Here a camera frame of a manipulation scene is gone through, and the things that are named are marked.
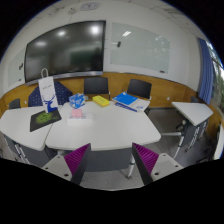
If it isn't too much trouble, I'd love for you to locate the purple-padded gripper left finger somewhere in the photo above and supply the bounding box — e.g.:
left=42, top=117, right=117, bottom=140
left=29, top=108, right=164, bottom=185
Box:
left=42, top=143, right=91, bottom=185

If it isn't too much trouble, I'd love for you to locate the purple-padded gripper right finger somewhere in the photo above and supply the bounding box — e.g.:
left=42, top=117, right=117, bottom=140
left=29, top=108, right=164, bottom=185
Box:
left=132, top=143, right=182, bottom=185

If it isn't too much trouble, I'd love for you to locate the centre white table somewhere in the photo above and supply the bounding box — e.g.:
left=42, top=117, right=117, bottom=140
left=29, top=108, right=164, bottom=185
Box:
left=46, top=102, right=161, bottom=172

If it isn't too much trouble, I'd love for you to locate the white table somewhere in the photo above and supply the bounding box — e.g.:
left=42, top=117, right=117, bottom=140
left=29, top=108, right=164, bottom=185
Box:
left=46, top=102, right=161, bottom=172
left=0, top=106, right=54, bottom=167
left=162, top=102, right=213, bottom=158

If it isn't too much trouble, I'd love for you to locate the pink box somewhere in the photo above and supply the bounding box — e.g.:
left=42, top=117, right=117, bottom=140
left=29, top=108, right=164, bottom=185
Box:
left=71, top=109, right=82, bottom=118

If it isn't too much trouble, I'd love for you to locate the left white table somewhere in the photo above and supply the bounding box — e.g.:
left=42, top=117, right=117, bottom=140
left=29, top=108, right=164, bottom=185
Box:
left=0, top=106, right=54, bottom=167

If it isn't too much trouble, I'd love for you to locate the right white table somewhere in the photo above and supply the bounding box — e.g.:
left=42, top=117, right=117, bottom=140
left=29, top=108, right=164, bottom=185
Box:
left=162, top=102, right=213, bottom=158

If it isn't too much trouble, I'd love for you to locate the black mat with green print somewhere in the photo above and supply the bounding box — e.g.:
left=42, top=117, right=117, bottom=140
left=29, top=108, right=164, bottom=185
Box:
left=30, top=110, right=61, bottom=132

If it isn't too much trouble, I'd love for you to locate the blue patterned box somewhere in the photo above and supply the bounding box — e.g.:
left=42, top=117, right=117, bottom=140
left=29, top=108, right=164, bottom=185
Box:
left=69, top=93, right=85, bottom=109

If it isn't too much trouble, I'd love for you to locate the yellow box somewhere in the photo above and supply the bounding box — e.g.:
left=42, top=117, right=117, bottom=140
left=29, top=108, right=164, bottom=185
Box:
left=93, top=95, right=110, bottom=107

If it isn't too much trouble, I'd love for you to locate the blue book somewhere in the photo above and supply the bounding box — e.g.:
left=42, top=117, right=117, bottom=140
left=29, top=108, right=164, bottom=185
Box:
left=113, top=92, right=137, bottom=105

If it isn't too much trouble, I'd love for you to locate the blue patterned chair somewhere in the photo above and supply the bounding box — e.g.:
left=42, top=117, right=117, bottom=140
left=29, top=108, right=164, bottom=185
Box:
left=28, top=81, right=73, bottom=107

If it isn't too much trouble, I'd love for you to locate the black chair right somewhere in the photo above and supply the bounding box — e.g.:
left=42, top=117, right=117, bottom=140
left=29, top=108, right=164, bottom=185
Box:
left=127, top=79, right=152, bottom=99

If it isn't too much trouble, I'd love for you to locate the black chair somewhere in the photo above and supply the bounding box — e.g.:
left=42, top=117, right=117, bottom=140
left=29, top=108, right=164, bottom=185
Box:
left=84, top=77, right=110, bottom=96
left=127, top=79, right=152, bottom=99

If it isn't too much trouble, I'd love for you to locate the black chair centre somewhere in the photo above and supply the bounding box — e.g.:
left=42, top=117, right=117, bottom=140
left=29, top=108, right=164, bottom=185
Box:
left=84, top=77, right=110, bottom=96

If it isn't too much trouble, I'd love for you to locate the white bag with blue deer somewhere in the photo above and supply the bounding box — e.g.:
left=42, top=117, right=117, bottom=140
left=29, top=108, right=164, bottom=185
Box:
left=38, top=68, right=58, bottom=113

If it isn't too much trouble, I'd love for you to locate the left glass whiteboard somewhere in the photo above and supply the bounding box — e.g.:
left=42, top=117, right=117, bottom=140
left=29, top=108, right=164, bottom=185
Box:
left=8, top=49, right=25, bottom=87

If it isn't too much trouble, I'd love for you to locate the glass whiteboard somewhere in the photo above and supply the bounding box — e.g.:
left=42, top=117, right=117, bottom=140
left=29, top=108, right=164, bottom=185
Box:
left=8, top=49, right=25, bottom=87
left=110, top=23, right=170, bottom=73

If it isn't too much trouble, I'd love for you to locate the blue curtain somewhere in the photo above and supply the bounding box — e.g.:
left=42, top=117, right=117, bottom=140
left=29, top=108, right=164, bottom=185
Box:
left=199, top=39, right=214, bottom=104

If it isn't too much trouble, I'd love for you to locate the right glass whiteboard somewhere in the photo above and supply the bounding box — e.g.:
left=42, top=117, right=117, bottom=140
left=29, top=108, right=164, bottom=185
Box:
left=110, top=23, right=170, bottom=73

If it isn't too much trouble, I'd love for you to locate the large black wall display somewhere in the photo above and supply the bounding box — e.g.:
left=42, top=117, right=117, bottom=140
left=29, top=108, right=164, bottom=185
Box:
left=24, top=20, right=106, bottom=84

